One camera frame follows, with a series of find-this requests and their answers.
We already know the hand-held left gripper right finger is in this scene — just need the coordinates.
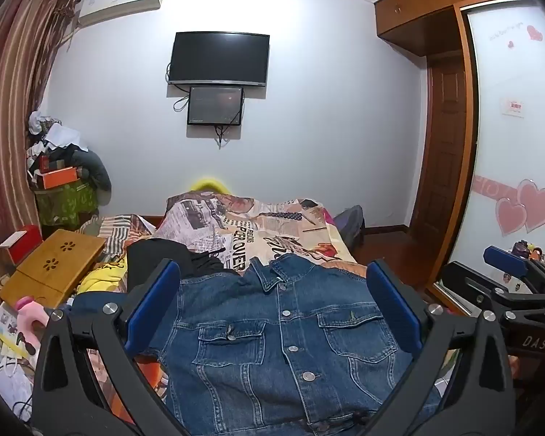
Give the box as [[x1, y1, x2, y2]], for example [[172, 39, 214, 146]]
[[359, 259, 515, 436]]

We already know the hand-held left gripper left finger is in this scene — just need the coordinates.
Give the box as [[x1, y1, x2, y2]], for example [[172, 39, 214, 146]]
[[31, 258, 196, 436]]

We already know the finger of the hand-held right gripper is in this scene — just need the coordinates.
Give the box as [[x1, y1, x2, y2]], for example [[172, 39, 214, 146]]
[[440, 261, 545, 324], [483, 245, 534, 279]]

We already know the blue denim jacket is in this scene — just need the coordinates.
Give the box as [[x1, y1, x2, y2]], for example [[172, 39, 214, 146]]
[[70, 254, 443, 436]]

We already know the pile of clothes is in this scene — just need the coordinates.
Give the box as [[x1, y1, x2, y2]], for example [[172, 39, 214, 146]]
[[26, 110, 112, 192]]

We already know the black cloth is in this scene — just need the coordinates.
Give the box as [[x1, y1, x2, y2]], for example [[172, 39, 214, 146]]
[[126, 236, 242, 292]]

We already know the yellow cloth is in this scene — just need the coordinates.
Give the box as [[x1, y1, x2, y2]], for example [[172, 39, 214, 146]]
[[76, 254, 130, 294]]

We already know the bed with printed sheet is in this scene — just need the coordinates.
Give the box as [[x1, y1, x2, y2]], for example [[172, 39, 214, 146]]
[[73, 211, 452, 436]]

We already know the dark backpack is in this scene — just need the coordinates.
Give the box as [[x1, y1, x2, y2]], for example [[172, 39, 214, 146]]
[[334, 204, 366, 249]]

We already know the wardrobe with heart stickers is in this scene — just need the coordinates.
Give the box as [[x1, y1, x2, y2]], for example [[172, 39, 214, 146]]
[[431, 0, 545, 312]]

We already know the wooden lap table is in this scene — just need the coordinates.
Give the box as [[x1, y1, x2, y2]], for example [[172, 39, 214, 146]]
[[0, 229, 108, 310]]

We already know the newspaper print blanket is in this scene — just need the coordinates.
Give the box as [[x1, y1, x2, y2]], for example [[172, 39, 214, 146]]
[[157, 191, 359, 279]]

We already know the pink plastic object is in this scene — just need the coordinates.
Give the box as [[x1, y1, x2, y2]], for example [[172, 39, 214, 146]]
[[13, 296, 52, 333]]

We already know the yellow round object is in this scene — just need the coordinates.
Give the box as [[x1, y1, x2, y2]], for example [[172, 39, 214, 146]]
[[190, 177, 232, 196]]

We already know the green patterned bag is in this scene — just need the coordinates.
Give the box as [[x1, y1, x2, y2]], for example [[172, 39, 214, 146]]
[[34, 182, 100, 229]]

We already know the red box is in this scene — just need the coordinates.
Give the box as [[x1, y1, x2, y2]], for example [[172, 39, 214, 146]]
[[0, 225, 44, 265]]

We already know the colourful booklet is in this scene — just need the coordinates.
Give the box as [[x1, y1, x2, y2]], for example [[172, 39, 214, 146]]
[[0, 302, 41, 360]]

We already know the orange box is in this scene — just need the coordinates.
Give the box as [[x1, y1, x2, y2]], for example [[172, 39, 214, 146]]
[[40, 167, 79, 190]]

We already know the white bag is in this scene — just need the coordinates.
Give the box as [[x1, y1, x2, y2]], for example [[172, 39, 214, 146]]
[[0, 327, 38, 419]]

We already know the striped brown curtain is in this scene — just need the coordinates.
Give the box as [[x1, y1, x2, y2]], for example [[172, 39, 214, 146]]
[[0, 0, 81, 312]]

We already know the wooden overhead cabinet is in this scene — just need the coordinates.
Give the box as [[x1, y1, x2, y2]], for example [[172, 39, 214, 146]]
[[375, 0, 532, 58]]

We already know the white air conditioner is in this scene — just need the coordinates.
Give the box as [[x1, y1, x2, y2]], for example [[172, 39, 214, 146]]
[[75, 0, 166, 28]]

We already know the small black wall monitor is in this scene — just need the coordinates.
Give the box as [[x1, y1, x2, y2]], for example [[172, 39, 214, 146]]
[[186, 85, 245, 126]]

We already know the black wall television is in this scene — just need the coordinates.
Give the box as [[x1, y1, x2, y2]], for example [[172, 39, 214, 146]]
[[167, 32, 271, 88]]

